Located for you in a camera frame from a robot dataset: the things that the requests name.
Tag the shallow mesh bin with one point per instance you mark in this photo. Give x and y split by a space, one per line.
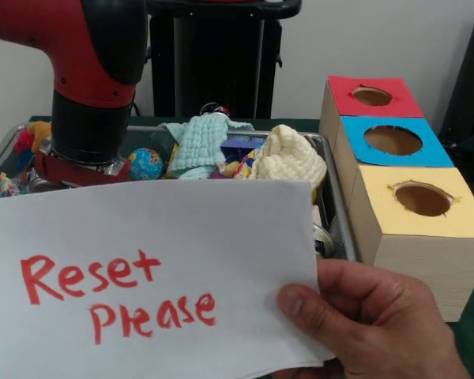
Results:
142 134

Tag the yellow plush toy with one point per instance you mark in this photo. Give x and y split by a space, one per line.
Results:
39 132

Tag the person's hand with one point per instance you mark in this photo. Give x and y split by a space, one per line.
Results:
379 323

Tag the black upright stand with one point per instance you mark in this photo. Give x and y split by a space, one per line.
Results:
470 79

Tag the pink spiky ball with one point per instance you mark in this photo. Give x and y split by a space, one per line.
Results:
23 140

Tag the light blue knitted cloth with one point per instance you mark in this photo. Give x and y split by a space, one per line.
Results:
201 146

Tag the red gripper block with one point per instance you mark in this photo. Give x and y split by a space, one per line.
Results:
67 175

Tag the small globe ball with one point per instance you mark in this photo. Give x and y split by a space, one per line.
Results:
146 163

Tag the white paper sheet red writing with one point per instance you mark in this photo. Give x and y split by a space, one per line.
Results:
142 237

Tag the wooden box with three holes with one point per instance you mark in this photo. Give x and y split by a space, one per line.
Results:
411 221

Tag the colourful printed crumpled wrapper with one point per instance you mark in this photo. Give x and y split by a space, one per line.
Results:
0 187

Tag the dark red crushed can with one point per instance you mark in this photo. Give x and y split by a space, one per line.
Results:
215 109

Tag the cream knitted cloth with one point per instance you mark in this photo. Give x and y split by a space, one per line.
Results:
288 162

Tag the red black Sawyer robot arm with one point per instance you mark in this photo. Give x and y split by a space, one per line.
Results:
83 59

